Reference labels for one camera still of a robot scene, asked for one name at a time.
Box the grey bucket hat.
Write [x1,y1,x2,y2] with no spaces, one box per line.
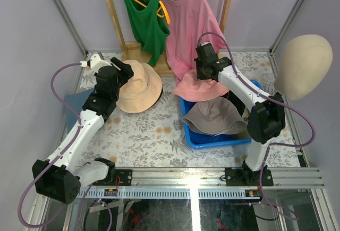
[183,97,247,136]

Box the green tank top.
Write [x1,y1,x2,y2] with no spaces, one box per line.
[124,0,170,67]

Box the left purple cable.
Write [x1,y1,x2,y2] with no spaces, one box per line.
[17,62,87,228]

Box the blue plastic bin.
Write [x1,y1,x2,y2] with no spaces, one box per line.
[179,80,262,150]

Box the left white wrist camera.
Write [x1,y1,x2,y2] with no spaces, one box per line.
[80,53,111,73]

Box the pink bucket hat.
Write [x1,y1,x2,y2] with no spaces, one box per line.
[173,69,229,102]

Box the pink t-shirt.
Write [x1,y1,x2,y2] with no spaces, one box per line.
[162,0,225,83]

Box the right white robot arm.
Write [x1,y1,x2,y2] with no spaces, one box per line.
[195,42,285,186]

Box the peach bucket hat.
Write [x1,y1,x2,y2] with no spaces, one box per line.
[116,60,162,113]

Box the folded blue cloth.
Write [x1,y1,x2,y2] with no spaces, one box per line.
[64,88,94,132]

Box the khaki hat in bin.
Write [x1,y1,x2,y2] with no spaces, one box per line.
[227,108,250,139]

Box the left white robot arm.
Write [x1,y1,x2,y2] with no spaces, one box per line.
[32,54,134,204]

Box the beige mannequin head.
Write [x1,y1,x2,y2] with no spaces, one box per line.
[274,35,333,100]

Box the black bucket hat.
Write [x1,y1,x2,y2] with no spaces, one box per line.
[152,89,163,107]

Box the aluminium rail base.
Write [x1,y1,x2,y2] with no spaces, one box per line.
[39,166,326,200]

